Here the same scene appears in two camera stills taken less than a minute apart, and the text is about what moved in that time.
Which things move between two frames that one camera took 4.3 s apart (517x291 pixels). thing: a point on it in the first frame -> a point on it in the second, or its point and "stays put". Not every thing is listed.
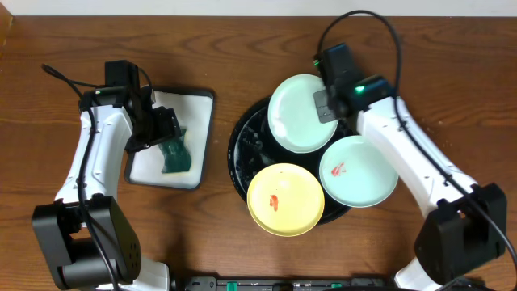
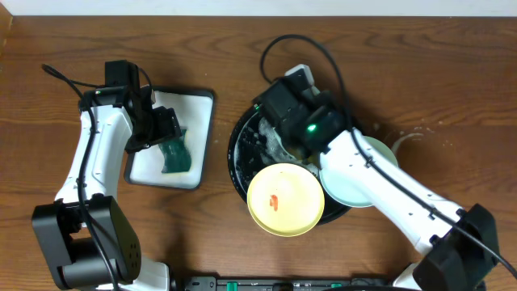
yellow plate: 285,200 stays put
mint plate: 293,119 -> 308,73
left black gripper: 162,128 stays put
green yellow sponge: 176,153 stays put
